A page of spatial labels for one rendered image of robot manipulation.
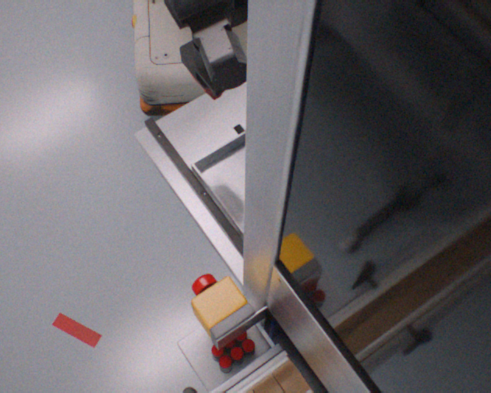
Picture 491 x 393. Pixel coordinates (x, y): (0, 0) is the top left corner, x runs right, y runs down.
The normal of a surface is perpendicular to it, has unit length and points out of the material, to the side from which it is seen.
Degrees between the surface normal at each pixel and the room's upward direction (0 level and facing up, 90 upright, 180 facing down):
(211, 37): 17
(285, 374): 0
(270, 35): 90
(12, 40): 0
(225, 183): 0
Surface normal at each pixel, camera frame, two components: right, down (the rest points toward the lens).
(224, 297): 0.01, -0.44
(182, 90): 0.10, 0.90
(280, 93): -0.82, 0.51
